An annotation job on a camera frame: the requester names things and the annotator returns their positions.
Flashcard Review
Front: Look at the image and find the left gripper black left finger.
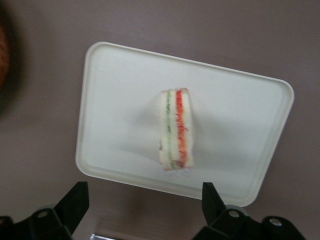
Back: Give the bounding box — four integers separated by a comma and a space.
14, 181, 90, 240

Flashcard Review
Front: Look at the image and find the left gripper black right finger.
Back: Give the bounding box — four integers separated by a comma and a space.
192, 182, 254, 240

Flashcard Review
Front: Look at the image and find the clear acrylic bottle rack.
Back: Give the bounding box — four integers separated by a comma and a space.
91, 213, 204, 240

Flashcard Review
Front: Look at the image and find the cream plastic tray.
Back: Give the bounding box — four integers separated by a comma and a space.
75, 41, 295, 208

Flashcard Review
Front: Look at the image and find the triangular layered sandwich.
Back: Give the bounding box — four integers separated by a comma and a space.
157, 87, 196, 172

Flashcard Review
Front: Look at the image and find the brown wicker basket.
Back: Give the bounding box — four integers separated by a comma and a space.
0, 9, 16, 118

